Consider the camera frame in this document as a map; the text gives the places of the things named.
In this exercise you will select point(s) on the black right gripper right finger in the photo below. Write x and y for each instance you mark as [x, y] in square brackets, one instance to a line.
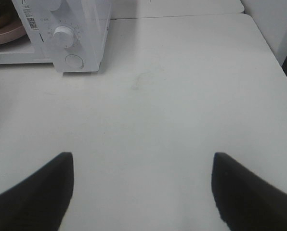
[245, 201]

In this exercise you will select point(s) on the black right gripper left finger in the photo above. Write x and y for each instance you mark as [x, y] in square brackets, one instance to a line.
[39, 202]

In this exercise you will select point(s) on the round white door button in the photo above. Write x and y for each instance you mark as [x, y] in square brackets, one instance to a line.
[74, 61]

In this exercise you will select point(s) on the pink round plate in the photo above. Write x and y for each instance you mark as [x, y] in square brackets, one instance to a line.
[12, 31]

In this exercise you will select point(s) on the lower white timer knob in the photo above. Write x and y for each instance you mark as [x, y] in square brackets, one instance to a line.
[64, 37]

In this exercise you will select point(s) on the white microwave oven body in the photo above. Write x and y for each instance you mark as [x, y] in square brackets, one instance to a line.
[89, 19]

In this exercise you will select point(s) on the upper white power knob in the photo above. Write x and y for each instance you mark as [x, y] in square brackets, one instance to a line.
[52, 5]

